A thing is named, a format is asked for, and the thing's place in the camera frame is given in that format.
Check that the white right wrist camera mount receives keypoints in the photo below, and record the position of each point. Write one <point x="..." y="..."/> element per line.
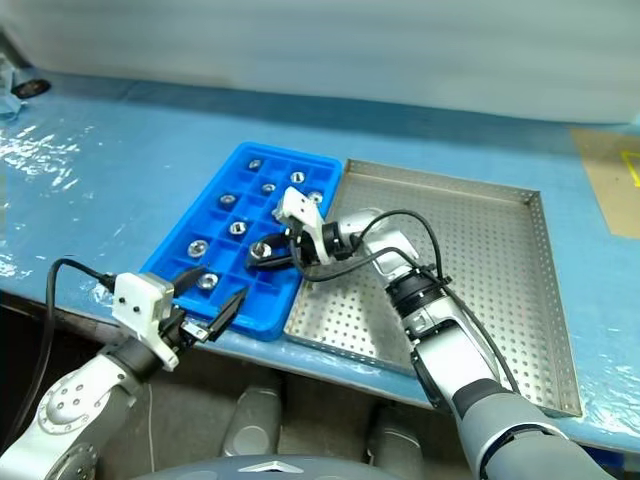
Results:
<point x="300" y="205"/>

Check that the blue compartment tray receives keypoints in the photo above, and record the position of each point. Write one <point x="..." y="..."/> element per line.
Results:
<point x="270" y="300"/>

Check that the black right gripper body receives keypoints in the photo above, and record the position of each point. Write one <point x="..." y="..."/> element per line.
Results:
<point x="302" y="247"/>

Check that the brown cardboard sheet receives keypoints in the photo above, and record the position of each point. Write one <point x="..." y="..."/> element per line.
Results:
<point x="600" y="190"/>

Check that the perforated steel tray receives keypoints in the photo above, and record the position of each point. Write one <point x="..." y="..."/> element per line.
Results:
<point x="500" y="280"/>

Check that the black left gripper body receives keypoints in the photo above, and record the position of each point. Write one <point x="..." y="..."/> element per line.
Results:
<point x="187" y="332"/>

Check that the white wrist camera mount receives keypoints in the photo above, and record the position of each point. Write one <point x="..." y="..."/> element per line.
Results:
<point x="135" y="300"/>
<point x="300" y="205"/>

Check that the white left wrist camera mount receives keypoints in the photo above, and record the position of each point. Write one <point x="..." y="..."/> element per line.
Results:
<point x="135" y="300"/>

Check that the small metal roller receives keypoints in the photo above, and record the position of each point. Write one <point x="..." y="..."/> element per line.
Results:
<point x="297" y="176"/>
<point x="255" y="163"/>
<point x="227" y="201"/>
<point x="197" y="247"/>
<point x="260" y="248"/>
<point x="207" y="281"/>
<point x="268" y="188"/>
<point x="237" y="228"/>

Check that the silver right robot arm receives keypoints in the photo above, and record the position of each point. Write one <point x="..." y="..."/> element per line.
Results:
<point x="450" y="325"/>

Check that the dark grey robot torso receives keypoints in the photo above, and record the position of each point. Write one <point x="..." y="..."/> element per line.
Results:
<point x="250" y="470"/>

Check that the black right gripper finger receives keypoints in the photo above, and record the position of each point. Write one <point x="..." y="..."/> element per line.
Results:
<point x="280" y="237"/>
<point x="272" y="264"/>

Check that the clear plastic bag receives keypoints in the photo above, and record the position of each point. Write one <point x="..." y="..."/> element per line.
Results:
<point x="7" y="107"/>

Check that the grey rounded robot leg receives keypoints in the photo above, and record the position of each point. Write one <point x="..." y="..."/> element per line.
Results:
<point x="252" y="425"/>
<point x="395" y="435"/>

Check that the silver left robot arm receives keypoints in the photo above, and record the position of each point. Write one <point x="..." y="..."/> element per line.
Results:
<point x="65" y="405"/>

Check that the black oval object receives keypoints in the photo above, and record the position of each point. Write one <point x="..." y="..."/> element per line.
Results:
<point x="30" y="89"/>

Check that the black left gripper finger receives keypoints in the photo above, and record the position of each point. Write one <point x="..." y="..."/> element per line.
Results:
<point x="227" y="314"/>
<point x="186" y="282"/>

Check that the metal hex nut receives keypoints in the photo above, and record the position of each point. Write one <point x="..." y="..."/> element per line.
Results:
<point x="315" y="196"/>

